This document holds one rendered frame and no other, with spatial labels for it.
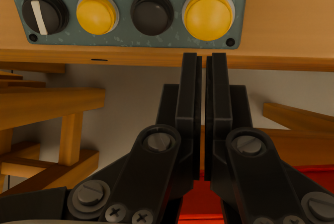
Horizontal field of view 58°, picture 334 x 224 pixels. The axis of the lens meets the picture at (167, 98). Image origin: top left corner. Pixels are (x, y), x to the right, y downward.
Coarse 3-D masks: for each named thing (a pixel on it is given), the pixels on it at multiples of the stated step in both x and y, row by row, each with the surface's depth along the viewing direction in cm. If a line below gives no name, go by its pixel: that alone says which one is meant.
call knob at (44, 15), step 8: (32, 0) 18; (40, 0) 18; (48, 0) 18; (56, 0) 19; (24, 8) 19; (32, 8) 19; (40, 8) 18; (48, 8) 18; (56, 8) 19; (24, 16) 19; (32, 16) 19; (40, 16) 19; (48, 16) 19; (56, 16) 19; (64, 16) 19; (32, 24) 19; (40, 24) 19; (48, 24) 19; (56, 24) 19; (40, 32) 19; (48, 32) 20; (56, 32) 20
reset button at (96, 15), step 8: (88, 0) 18; (96, 0) 18; (104, 0) 18; (80, 8) 18; (88, 8) 18; (96, 8) 18; (104, 8) 18; (112, 8) 19; (80, 16) 19; (88, 16) 18; (96, 16) 18; (104, 16) 18; (112, 16) 19; (80, 24) 19; (88, 24) 19; (96, 24) 19; (104, 24) 19; (112, 24) 19; (96, 32) 19; (104, 32) 19
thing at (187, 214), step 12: (300, 168) 29; (312, 168) 28; (324, 168) 28; (324, 180) 26; (192, 192) 25; (204, 192) 25; (192, 204) 23; (204, 204) 22; (216, 204) 21; (180, 216) 20; (192, 216) 20; (204, 216) 20; (216, 216) 20
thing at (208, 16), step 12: (192, 0) 18; (204, 0) 17; (216, 0) 17; (192, 12) 18; (204, 12) 18; (216, 12) 17; (228, 12) 18; (192, 24) 18; (204, 24) 18; (216, 24) 18; (228, 24) 18; (204, 36) 18; (216, 36) 18
